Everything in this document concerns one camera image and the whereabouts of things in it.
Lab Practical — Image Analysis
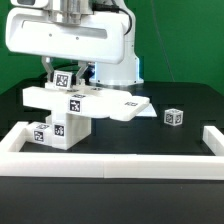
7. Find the white tag marker sheet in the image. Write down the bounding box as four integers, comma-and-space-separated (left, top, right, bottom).
137, 104, 157, 117

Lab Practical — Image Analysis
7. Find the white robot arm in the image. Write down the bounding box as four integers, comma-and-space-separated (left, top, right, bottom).
5, 0, 143, 86

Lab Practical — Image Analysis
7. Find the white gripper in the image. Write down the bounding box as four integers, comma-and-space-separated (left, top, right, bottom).
5, 7, 128, 85

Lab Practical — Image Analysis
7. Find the white chair back frame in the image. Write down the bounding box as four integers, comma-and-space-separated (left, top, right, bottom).
23, 85, 150, 121

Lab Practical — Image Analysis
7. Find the white tagged cube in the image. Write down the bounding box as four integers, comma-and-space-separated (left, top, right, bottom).
53, 70, 72, 90
164, 108, 183, 126

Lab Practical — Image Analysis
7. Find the white U-shaped fence frame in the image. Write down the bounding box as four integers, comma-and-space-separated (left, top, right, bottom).
0, 122, 224, 180

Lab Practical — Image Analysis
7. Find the white chair seat block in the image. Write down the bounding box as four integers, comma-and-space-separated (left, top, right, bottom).
45, 111, 91, 150

